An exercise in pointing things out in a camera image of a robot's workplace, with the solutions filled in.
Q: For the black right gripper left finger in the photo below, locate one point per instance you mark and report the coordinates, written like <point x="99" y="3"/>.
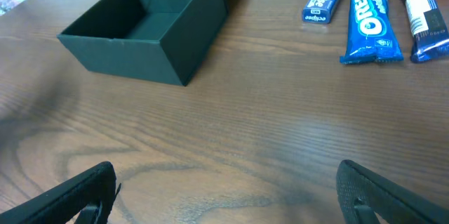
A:
<point x="88" y="197"/>

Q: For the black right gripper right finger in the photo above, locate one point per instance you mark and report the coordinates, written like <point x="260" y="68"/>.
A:
<point x="364" y="196"/>

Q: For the blue Oreo cookie pack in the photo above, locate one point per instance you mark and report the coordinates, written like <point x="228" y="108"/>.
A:
<point x="370" y="35"/>

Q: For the dark blue chocolate bar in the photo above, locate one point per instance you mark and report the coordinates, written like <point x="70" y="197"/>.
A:
<point x="428" y="29"/>

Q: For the dark green box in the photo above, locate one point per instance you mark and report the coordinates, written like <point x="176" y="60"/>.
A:
<point x="164" y="41"/>

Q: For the blue Eclipse mint pack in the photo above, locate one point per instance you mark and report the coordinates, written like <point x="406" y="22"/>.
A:
<point x="319" y="11"/>

